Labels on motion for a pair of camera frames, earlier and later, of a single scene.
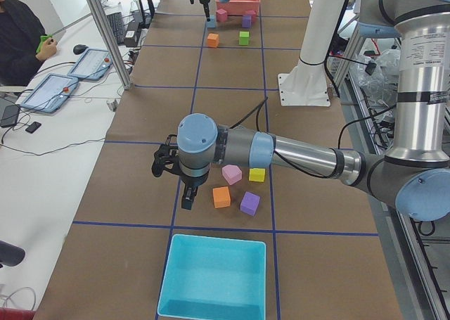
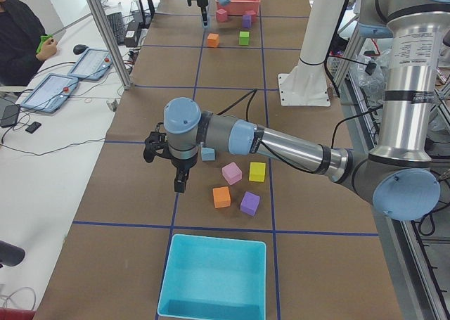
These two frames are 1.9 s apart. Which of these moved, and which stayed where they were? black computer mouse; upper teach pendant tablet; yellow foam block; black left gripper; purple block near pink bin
Moved: black left gripper
Stayed: purple block near pink bin; upper teach pendant tablet; black computer mouse; yellow foam block
